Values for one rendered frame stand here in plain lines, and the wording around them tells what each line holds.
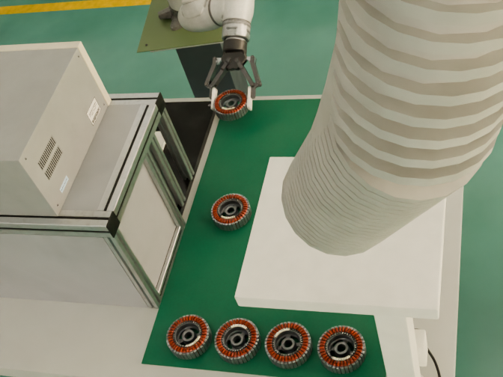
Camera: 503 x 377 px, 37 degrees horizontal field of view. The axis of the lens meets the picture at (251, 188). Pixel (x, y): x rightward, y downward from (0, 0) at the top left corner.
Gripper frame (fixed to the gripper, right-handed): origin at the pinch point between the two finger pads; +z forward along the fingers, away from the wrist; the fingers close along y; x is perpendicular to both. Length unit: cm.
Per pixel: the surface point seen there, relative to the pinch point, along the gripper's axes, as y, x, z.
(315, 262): 46, -76, 51
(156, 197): -7.5, -33.2, 34.3
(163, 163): -7.7, -30.3, 24.4
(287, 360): 32, -40, 73
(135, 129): -9.2, -45.3, 18.3
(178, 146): -7.6, -21.2, 18.0
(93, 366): -19, -38, 79
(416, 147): 70, -149, 45
